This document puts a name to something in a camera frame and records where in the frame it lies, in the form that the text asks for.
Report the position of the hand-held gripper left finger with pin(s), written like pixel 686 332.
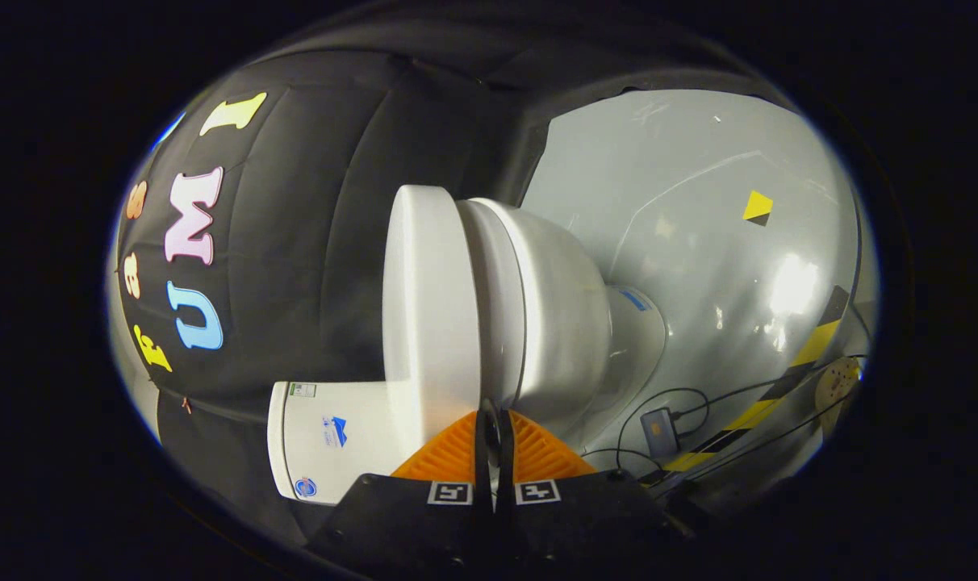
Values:
pixel 484 460

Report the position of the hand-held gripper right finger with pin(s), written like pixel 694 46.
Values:
pixel 505 460

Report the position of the white toilet tank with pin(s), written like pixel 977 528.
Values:
pixel 360 472

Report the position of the small grey adapter box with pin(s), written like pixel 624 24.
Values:
pixel 658 432

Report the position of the black backdrop cloth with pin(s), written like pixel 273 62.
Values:
pixel 311 242

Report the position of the yellow black hazard tape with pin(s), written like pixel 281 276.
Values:
pixel 816 343

